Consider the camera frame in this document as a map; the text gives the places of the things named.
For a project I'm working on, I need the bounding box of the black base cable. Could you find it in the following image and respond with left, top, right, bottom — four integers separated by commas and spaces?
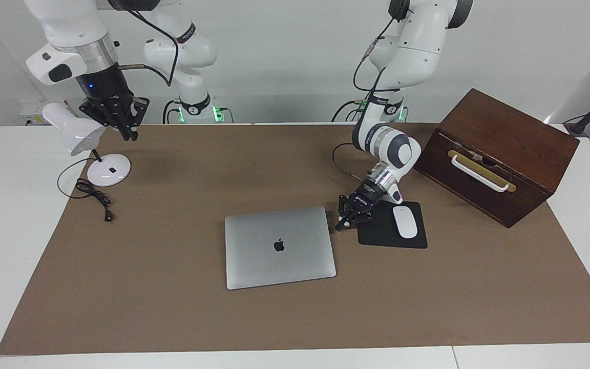
162, 99, 182, 125
331, 99, 365, 122

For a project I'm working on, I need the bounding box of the white box handle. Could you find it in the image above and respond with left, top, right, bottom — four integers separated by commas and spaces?
451, 154, 510, 193

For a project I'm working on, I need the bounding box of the brown table mat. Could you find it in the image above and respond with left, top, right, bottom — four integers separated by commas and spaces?
0, 123, 590, 355

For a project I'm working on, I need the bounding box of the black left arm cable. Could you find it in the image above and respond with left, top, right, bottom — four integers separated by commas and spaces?
331, 18, 404, 181

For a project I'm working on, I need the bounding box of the white wall outlet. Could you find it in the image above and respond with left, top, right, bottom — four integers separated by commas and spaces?
20, 100, 68, 126

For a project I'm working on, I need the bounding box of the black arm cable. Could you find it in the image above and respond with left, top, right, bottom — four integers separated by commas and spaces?
331, 18, 404, 181
118, 8, 179, 87

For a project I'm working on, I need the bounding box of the white desk lamp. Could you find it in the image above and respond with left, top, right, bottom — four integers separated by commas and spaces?
41, 101, 133, 188

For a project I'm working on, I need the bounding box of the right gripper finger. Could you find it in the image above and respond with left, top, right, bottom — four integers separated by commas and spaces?
128, 98, 150, 140
79, 99, 131, 140

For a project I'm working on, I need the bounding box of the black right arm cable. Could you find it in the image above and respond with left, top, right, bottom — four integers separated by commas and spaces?
118, 8, 179, 87

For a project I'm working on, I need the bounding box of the black mouse pad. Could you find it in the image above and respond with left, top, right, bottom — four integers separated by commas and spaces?
356, 199, 428, 250

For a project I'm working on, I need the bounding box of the black lamp cable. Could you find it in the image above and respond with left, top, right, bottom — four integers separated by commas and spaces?
57, 156, 116, 222

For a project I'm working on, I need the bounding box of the white computer mouse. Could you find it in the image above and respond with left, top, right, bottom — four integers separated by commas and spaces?
392, 205, 418, 239

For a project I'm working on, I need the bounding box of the dark wooden box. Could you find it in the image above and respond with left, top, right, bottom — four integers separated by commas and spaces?
414, 88, 581, 229

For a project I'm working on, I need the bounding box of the grey laptop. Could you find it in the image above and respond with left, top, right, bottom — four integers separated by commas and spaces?
224, 206, 336, 291

